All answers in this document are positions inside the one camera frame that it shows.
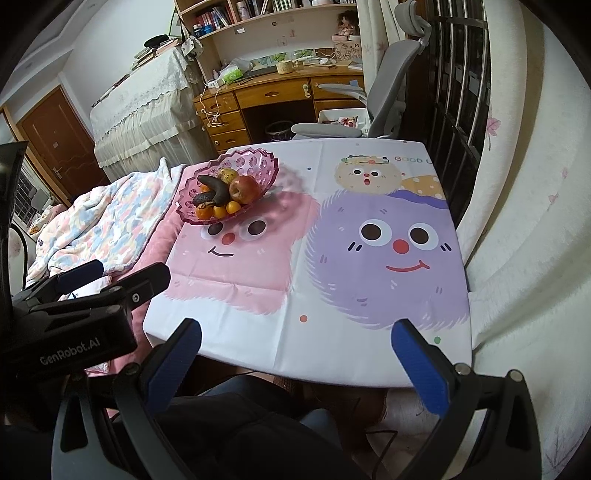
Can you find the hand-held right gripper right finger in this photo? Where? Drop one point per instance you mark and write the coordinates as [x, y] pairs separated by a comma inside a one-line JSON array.
[[418, 364]]

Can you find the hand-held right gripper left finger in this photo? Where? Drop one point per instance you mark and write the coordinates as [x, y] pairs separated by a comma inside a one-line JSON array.
[[178, 360]]

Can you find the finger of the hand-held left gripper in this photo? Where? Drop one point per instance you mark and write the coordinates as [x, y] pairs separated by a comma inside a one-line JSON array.
[[81, 274], [138, 286]]

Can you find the large orange mandarin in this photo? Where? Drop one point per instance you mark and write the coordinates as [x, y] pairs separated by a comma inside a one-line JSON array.
[[204, 213]]

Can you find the blackened banana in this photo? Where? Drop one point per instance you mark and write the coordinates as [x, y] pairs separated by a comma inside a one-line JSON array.
[[217, 187]]

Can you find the yellow pear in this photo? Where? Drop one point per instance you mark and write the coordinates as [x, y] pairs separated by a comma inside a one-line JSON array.
[[228, 174]]

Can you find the red apple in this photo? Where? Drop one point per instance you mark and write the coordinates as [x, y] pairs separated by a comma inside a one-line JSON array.
[[244, 188]]

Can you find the pink glass bowl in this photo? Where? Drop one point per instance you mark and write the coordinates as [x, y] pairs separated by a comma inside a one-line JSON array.
[[261, 164]]

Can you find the pink bedding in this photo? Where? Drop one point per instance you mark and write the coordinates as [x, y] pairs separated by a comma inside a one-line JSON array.
[[152, 263]]

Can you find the floral fleece blanket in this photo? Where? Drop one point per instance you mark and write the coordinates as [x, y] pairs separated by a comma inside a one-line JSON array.
[[106, 221]]

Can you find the person's legs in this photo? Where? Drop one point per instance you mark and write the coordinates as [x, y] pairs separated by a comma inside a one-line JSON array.
[[249, 429]]

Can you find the cartoon printed tablecloth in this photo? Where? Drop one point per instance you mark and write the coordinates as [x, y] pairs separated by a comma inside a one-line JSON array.
[[323, 323]]

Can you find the brown wooden door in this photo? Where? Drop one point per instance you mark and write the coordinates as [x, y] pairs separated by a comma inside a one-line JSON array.
[[51, 134]]

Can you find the white lace cover cloth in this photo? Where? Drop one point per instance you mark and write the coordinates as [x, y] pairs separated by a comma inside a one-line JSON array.
[[138, 110]]

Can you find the white butterfly print curtain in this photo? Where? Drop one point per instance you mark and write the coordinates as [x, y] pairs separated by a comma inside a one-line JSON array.
[[531, 207]]

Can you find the dark waste basket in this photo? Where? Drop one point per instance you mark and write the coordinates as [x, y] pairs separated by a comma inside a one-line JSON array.
[[278, 131]]

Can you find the green tissue pack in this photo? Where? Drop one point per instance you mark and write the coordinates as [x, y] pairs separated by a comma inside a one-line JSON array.
[[232, 74]]

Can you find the wooden desk with drawers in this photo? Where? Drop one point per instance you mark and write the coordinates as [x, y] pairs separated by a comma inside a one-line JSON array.
[[268, 92]]

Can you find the stack of books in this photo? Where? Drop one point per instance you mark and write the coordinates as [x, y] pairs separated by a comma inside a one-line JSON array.
[[154, 53]]

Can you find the white hanging bag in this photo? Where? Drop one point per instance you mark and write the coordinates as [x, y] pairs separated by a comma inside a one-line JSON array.
[[191, 47]]

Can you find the black round hat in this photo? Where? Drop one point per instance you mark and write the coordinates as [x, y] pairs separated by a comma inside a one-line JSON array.
[[156, 40]]

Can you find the white storage box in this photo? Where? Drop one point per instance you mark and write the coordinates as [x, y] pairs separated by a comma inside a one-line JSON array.
[[344, 119]]

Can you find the metal window grille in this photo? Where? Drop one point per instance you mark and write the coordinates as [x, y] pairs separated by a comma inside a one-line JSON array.
[[455, 92]]

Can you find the wooden bookshelf with books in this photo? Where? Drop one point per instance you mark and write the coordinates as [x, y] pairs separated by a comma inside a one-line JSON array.
[[240, 18]]

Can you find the grey office chair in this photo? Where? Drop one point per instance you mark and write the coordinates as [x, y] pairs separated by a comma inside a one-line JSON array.
[[392, 69]]

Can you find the pale pink gift box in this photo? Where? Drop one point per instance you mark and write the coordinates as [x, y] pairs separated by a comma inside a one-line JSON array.
[[347, 50]]

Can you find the doll figure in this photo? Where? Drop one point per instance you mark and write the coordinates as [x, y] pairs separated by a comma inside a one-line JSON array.
[[347, 24]]

